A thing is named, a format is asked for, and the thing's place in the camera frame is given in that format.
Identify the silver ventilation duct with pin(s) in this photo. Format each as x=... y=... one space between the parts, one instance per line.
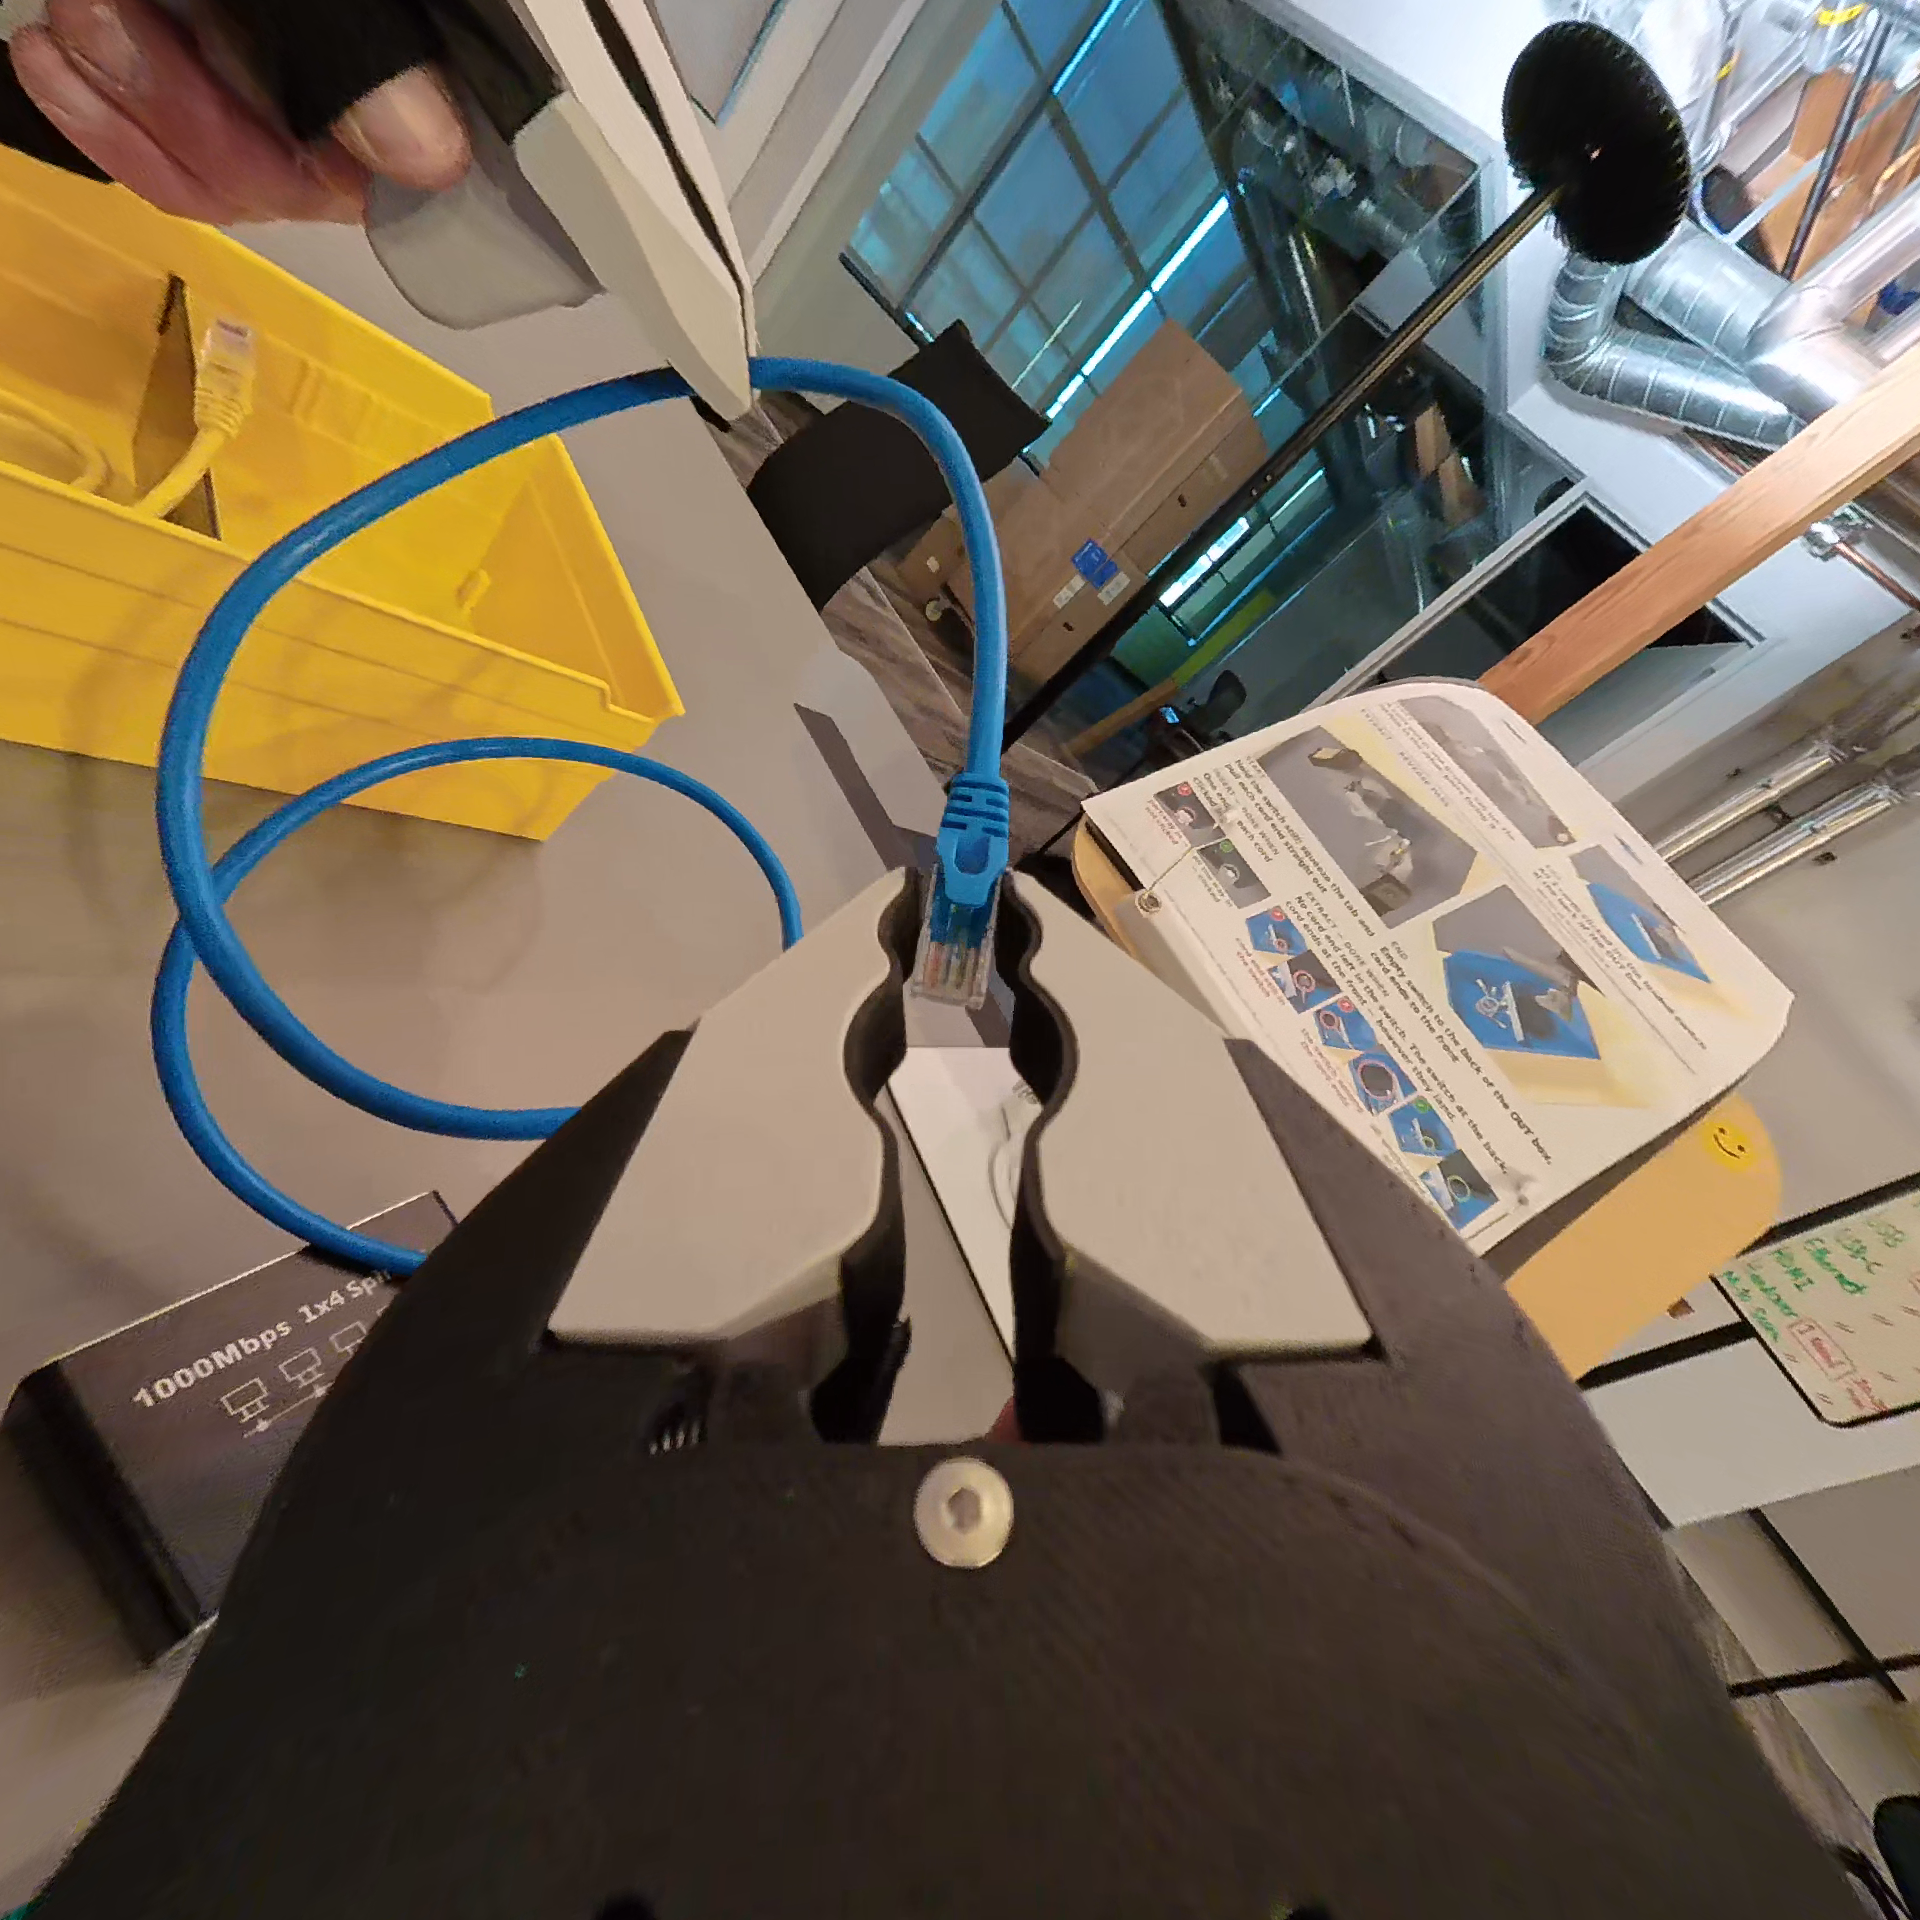
x=1650 y=375

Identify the whiteboard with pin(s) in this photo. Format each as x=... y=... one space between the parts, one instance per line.
x=1829 y=1305

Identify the yellow smiley sticker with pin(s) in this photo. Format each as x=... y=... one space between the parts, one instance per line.
x=1731 y=1145

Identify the printed instruction sheet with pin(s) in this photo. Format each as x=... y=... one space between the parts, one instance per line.
x=1424 y=932

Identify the person's left hand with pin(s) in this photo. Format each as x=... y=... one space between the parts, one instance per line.
x=182 y=119

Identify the yellow plastic bin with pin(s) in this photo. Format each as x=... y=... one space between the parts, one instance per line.
x=375 y=630

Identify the wooden post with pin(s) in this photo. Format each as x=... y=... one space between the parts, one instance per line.
x=1694 y=557

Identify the large cardboard box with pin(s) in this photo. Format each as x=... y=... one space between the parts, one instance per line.
x=1141 y=465

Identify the black chair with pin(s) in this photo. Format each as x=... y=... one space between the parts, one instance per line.
x=839 y=494

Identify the wooden document stand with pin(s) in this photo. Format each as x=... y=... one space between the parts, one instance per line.
x=1650 y=1261

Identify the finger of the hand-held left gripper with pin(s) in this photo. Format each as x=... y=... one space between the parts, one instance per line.
x=661 y=225

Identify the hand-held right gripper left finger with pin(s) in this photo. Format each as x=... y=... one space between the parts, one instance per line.
x=721 y=1172

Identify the black floor lamp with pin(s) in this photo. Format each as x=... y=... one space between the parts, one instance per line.
x=1599 y=135

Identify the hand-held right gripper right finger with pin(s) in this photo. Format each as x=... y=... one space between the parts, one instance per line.
x=1185 y=1185

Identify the black network switch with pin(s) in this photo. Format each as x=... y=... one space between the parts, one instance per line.
x=166 y=1440

